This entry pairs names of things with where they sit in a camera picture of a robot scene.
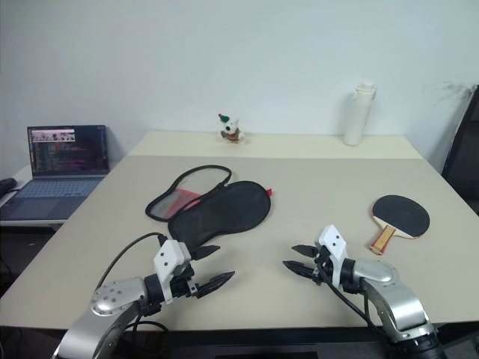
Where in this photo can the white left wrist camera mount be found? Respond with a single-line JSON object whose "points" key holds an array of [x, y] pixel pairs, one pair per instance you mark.
{"points": [[168, 258]]}

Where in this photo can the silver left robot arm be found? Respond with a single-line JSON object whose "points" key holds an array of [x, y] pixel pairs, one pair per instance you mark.
{"points": [[112, 299]]}

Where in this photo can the black and red zippered pouch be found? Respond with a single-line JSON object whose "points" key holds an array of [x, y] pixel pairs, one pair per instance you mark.
{"points": [[224, 209]]}

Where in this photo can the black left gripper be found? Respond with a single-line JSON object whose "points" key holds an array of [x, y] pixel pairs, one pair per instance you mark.
{"points": [[183, 286]]}

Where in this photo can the small black object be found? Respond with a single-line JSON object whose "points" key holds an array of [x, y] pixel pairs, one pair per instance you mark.
{"points": [[7, 185]]}

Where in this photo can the open grey laptop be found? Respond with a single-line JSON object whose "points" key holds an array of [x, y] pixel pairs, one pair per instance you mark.
{"points": [[56, 183]]}

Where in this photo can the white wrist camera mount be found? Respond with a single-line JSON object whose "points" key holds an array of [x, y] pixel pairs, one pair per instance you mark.
{"points": [[333, 241], [168, 258]]}

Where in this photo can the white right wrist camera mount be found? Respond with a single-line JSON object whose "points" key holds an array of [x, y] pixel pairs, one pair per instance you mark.
{"points": [[333, 241]]}

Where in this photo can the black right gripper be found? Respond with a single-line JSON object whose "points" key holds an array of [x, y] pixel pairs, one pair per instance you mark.
{"points": [[322, 265]]}

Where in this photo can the black table tennis paddle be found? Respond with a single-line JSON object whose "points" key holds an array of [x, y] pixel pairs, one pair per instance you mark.
{"points": [[404, 215]]}

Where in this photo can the black office chair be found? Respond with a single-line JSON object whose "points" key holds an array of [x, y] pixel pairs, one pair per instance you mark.
{"points": [[462, 149]]}

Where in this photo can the white water bottle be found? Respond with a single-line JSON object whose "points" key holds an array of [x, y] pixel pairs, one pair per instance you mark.
{"points": [[355, 116]]}

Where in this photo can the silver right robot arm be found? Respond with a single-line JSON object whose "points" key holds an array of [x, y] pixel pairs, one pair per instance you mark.
{"points": [[393, 295]]}

